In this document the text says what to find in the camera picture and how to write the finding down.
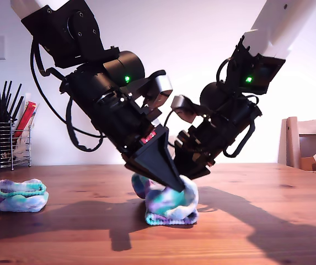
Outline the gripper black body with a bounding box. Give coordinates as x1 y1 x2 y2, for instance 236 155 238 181
92 92 168 167
175 118 244 168

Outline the tie-dye Hugging Face sock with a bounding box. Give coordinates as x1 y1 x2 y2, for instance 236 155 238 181
131 173 200 226
0 178 50 213

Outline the wooden chair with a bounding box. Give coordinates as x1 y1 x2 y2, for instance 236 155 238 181
278 116 316 172

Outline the brown cardboard box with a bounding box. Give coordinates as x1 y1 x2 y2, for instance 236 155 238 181
300 156 316 171

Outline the red and yellow paper packet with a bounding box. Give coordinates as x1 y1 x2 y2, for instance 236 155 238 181
12 100 40 139

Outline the white paper packet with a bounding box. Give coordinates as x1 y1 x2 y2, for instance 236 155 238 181
13 130 31 161

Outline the black chopstick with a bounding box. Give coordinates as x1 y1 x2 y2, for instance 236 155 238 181
8 82 22 121
12 95 25 121
0 80 7 108
3 79 12 108

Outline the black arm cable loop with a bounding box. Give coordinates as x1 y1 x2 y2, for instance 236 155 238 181
222 120 257 158
37 46 65 81
216 57 236 84
65 98 105 152

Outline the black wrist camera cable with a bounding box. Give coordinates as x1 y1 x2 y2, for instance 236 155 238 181
30 38 104 138
163 110 181 147

